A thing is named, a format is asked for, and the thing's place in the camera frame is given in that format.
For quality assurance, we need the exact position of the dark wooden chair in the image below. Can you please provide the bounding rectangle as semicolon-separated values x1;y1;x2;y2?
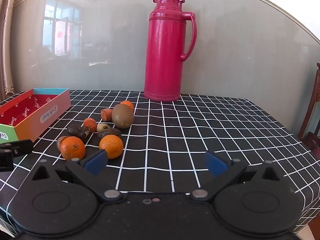
297;62;320;159

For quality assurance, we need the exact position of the small smooth orange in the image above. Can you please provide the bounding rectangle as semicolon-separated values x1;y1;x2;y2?
83;118;98;133
120;100;135;111

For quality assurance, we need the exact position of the beige lace curtain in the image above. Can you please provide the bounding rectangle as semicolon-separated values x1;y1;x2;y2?
0;0;21;100

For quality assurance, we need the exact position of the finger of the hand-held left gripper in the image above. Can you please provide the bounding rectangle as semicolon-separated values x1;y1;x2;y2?
0;139;33;158

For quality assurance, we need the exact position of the colourful cardboard box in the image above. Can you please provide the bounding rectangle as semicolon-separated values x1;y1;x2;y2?
0;88;72;144

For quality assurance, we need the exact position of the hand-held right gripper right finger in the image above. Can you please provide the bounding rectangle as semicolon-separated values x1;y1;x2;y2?
190;151;287;203

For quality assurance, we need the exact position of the brown kiwi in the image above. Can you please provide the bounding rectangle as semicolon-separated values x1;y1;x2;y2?
111;104;135;129

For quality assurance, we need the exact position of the pink thermos jug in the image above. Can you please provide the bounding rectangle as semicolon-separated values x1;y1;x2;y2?
144;0;198;102

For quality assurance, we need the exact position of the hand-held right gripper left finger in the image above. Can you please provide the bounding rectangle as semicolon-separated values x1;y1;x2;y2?
31;150;124;203

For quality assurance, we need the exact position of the large orange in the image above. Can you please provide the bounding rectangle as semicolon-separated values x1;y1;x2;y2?
99;134;124;159
60;136;86;161

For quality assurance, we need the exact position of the dark brown walnut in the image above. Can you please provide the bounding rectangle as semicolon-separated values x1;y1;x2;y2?
97;127;122;140
67;125;91;139

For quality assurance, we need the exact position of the brownish orange round fruit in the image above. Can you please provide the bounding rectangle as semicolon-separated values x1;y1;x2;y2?
56;136;68;153

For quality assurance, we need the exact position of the small wrinkled orange fruit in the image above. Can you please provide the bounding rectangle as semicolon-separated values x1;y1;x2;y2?
101;108;113;122

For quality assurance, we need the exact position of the black white checked tablecloth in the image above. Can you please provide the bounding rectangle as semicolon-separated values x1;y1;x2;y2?
0;90;320;239

